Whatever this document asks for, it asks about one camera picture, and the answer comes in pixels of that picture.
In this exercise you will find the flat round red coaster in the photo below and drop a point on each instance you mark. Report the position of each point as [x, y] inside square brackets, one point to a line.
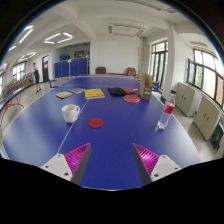
[95, 123]

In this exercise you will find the black bin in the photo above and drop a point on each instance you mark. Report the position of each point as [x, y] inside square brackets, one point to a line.
[217, 135]

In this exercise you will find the blue red-legged table tennis table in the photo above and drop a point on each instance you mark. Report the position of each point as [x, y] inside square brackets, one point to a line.
[10, 96]

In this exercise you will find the group of ceiling lights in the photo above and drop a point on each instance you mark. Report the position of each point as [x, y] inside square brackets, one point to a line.
[58, 37]

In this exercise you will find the red table tennis paddle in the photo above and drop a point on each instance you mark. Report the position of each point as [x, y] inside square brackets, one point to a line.
[131, 98]
[129, 90]

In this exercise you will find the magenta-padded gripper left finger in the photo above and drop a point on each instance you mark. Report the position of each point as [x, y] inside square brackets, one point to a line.
[77, 158]

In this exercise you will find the beige two-door cabinet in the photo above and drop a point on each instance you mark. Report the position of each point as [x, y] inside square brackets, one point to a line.
[186, 99]
[206, 116]

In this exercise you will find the black table tennis paddle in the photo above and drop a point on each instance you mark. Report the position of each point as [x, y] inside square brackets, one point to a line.
[116, 91]

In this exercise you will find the wide black-framed window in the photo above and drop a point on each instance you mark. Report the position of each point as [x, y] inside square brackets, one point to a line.
[208, 75]

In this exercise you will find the brown armchair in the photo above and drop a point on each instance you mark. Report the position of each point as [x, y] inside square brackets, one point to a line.
[131, 71]
[100, 70]

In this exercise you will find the brown cardboard box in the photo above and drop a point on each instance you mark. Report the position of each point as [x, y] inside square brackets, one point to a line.
[146, 87]

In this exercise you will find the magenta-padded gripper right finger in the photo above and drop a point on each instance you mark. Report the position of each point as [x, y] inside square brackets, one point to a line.
[146, 159]

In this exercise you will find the thin grey booklet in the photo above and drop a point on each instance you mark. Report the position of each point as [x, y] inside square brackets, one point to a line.
[77, 90]

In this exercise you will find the white mug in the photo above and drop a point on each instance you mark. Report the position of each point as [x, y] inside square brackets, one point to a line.
[69, 114]

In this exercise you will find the tall black-framed window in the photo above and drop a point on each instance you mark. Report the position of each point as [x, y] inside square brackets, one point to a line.
[159, 63]

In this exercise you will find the clear red-labelled drink bottle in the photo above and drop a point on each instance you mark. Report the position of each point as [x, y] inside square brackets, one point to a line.
[166, 113]

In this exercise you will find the shelf unit with books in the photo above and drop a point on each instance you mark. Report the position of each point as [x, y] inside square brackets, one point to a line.
[18, 82]

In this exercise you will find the yellow book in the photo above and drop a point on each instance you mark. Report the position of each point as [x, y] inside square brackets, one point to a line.
[94, 93]

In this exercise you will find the person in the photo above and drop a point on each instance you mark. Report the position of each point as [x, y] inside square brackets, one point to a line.
[36, 76]

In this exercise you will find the blue folding partition boards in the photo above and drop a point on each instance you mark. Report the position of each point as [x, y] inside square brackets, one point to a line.
[75, 67]

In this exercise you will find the small yellow-blue book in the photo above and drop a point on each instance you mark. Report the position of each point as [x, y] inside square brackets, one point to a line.
[64, 95]

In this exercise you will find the dark brown door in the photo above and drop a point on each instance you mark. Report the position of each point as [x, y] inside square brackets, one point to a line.
[45, 68]

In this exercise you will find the white ceiling air conditioner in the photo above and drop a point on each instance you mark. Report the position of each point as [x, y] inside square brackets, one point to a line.
[125, 30]

